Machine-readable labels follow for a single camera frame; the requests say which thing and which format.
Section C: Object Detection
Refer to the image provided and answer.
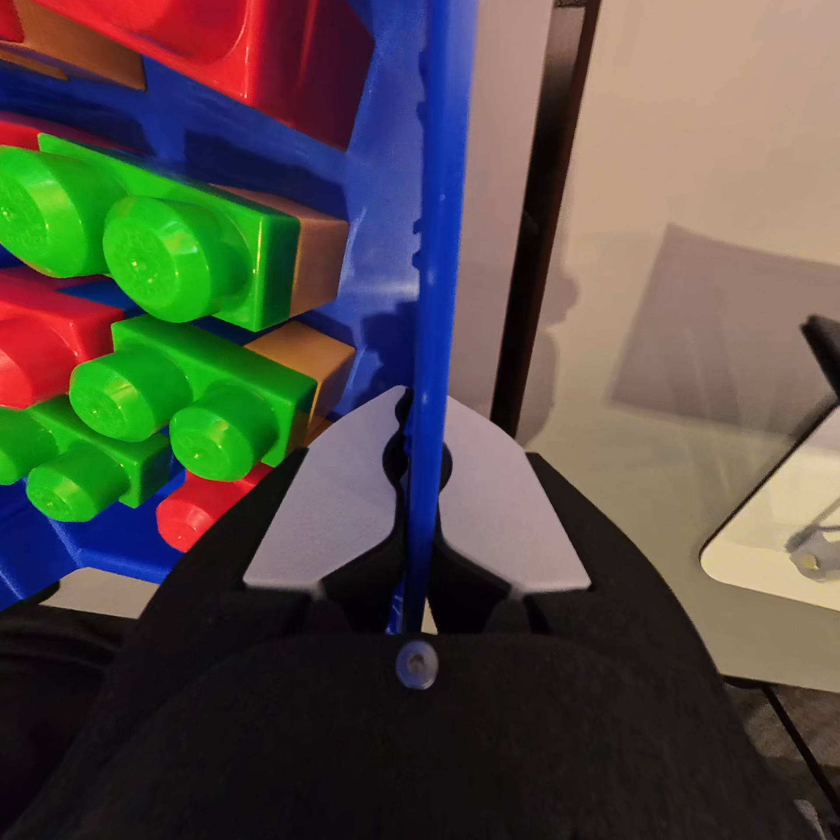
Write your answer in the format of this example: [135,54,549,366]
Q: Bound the blue plastic bin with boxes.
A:
[0,0,481,636]

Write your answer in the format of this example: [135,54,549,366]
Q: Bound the grey desk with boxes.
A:
[39,0,840,695]

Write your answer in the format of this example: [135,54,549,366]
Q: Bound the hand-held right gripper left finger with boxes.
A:
[243,386,411,599]

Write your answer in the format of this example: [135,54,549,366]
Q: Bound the pile of assembled block bridges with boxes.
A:
[0,0,376,553]

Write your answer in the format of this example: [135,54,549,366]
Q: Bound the white stand base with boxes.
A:
[699,406,840,613]

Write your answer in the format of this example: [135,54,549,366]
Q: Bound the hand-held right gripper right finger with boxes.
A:
[433,395,592,599]

